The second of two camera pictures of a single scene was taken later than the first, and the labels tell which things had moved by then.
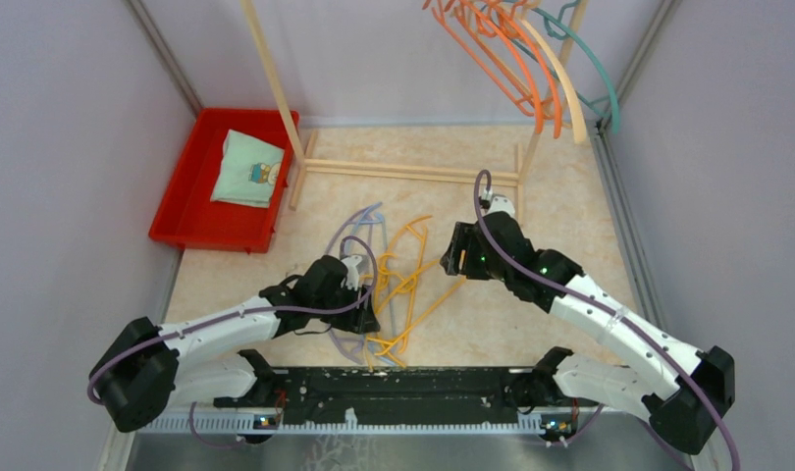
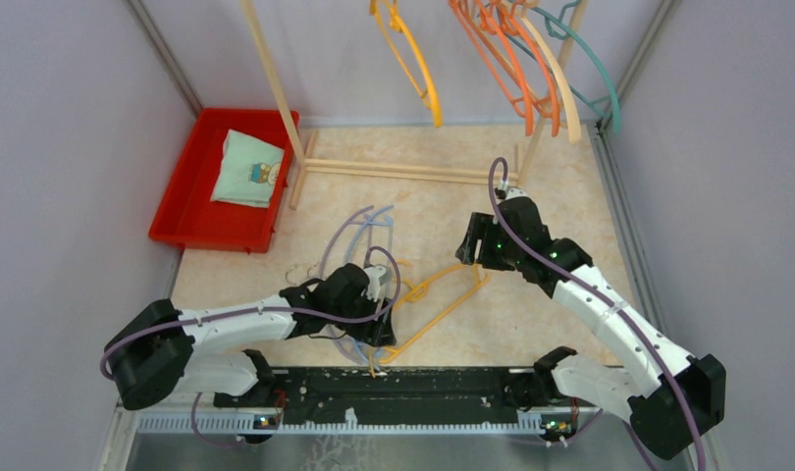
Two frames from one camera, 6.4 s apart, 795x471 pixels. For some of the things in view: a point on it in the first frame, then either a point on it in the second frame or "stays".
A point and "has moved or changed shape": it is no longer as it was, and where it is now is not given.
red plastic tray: [187, 218] stays
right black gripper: [464, 237] → [481, 227]
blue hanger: [376, 217] → [365, 357]
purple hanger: [331, 337] stays
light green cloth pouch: [247, 171] stays
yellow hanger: [375, 347] → [419, 291]
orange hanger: [517, 108] has moved or changed shape
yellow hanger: [420, 225] → [430, 98]
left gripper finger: [367, 321] → [384, 334]
